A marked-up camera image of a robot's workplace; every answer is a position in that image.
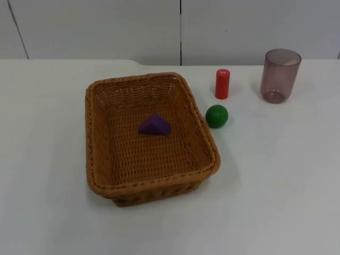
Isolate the green ball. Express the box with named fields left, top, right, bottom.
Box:
left=205, top=104, right=229, bottom=129

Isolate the brown wicker basket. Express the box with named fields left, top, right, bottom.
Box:
left=84, top=72, right=222, bottom=208

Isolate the purple triangular block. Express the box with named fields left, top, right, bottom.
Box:
left=138, top=114, right=171, bottom=138

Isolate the red cylinder block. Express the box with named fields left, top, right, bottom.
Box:
left=215, top=69, right=231, bottom=100

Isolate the clear cup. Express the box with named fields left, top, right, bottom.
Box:
left=259, top=48, right=302, bottom=104

